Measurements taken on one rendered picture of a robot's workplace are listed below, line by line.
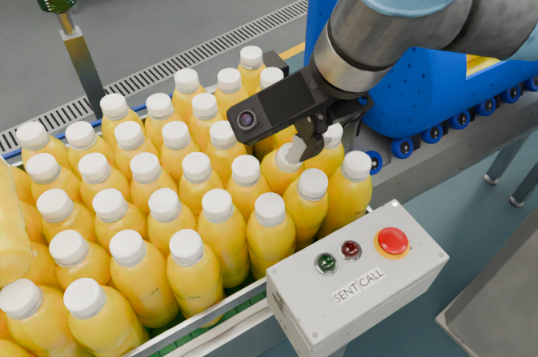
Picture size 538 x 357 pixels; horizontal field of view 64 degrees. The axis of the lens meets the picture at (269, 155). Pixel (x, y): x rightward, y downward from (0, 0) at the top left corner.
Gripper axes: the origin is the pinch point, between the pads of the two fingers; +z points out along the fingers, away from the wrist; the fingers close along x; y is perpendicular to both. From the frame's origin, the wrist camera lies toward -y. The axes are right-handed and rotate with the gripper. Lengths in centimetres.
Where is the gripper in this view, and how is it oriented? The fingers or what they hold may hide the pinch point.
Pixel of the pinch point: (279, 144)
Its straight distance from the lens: 61.2
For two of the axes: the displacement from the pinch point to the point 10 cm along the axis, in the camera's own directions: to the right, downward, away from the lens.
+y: 8.6, -3.6, 3.6
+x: -4.5, -8.6, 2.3
